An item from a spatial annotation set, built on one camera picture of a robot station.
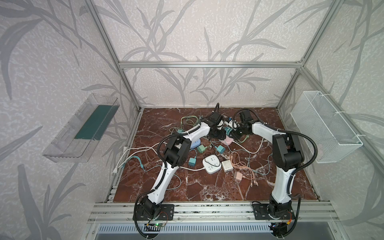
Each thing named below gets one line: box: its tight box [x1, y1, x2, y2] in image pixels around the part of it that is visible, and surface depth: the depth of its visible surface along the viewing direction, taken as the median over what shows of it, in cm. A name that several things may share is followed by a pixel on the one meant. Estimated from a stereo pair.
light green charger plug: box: [197, 144, 208, 154], surface depth 98 cm
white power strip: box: [202, 154, 222, 175], surface depth 88 cm
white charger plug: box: [221, 160, 234, 172], surface depth 89 cm
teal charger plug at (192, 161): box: [188, 156, 197, 167], surface depth 91 cm
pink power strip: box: [218, 135, 234, 146], surface depth 100 cm
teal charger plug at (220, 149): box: [217, 145, 226, 154], surface depth 97 cm
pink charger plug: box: [236, 171, 243, 181], surface depth 85 cm
